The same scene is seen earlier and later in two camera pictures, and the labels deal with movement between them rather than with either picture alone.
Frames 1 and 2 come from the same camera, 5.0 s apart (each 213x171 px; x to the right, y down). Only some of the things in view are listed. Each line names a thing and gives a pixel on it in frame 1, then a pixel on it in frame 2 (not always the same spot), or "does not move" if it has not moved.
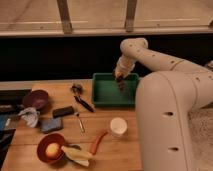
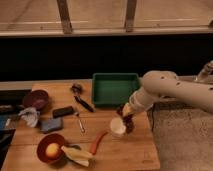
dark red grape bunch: x=121 y=82 -> x=128 y=119
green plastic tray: x=106 y=91 does not move
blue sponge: x=51 y=124 does not move
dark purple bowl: x=36 y=99 does not move
